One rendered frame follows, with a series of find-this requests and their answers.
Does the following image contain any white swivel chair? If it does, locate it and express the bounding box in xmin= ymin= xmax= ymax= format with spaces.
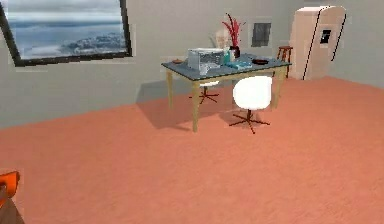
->
xmin=228 ymin=75 xmax=274 ymax=135
xmin=188 ymin=80 xmax=221 ymax=105

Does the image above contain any blue top wooden table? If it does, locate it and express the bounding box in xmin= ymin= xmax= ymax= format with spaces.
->
xmin=161 ymin=53 xmax=293 ymax=133

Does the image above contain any silver box appliance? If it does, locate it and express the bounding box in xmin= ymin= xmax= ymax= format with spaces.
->
xmin=187 ymin=47 xmax=226 ymax=71

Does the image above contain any teal book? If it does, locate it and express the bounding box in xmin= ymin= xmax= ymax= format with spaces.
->
xmin=226 ymin=61 xmax=253 ymax=70

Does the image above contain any pale glass vase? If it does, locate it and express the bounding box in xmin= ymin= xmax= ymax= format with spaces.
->
xmin=209 ymin=28 xmax=232 ymax=50

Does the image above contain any red plant in black vase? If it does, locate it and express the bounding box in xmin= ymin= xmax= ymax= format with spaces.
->
xmin=221 ymin=12 xmax=247 ymax=59

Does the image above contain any small grey framed picture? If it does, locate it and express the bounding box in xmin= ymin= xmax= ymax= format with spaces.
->
xmin=251 ymin=22 xmax=272 ymax=48

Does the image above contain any brown wooden stool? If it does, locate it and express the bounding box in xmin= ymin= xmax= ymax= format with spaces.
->
xmin=276 ymin=45 xmax=294 ymax=79

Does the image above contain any beige fridge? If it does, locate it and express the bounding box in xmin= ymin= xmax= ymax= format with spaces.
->
xmin=288 ymin=5 xmax=348 ymax=81

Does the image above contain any black framed sky picture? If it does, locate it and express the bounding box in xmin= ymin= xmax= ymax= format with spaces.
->
xmin=0 ymin=0 xmax=133 ymax=67

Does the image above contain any orange chair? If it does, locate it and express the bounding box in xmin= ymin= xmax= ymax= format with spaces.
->
xmin=0 ymin=170 xmax=21 ymax=208

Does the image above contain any black fridge handle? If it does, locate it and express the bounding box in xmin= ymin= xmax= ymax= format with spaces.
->
xmin=302 ymin=6 xmax=323 ymax=81
xmin=330 ymin=13 xmax=347 ymax=63

